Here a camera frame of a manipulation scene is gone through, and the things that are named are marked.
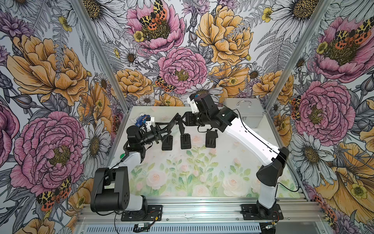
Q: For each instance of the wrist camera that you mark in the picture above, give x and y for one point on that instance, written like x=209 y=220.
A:
x=193 y=104
x=150 y=121

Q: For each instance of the aluminium front rail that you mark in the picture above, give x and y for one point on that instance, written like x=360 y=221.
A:
x=220 y=210

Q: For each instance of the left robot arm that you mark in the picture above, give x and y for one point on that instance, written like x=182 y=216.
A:
x=111 y=189

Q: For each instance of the blue white packet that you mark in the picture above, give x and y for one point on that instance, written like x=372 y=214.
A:
x=140 y=121

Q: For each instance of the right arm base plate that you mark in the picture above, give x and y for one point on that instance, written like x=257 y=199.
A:
x=259 y=212

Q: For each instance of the aluminium post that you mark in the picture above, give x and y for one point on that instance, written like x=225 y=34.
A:
x=312 y=25
x=83 y=16

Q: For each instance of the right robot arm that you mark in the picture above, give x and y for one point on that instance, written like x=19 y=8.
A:
x=204 y=111

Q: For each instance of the small circuit board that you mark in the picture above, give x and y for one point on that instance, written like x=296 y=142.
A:
x=141 y=227

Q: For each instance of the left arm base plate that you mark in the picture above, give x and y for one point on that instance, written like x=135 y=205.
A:
x=149 y=214

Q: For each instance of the right aluminium post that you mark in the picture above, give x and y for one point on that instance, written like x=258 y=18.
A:
x=312 y=25

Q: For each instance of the left aluminium post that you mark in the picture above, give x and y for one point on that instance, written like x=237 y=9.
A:
x=83 y=16

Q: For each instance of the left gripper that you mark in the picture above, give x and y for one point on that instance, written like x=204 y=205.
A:
x=158 y=136

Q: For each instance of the phone stand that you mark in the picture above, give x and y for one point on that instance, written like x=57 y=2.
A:
x=167 y=144
x=180 y=122
x=185 y=141
x=211 y=137

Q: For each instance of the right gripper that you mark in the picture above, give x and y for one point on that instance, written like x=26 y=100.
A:
x=190 y=121

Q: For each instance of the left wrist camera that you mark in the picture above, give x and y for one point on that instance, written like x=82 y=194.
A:
x=150 y=121

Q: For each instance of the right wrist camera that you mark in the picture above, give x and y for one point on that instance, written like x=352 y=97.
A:
x=193 y=104

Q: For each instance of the silver metal case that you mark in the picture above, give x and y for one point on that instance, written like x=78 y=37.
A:
x=250 y=109

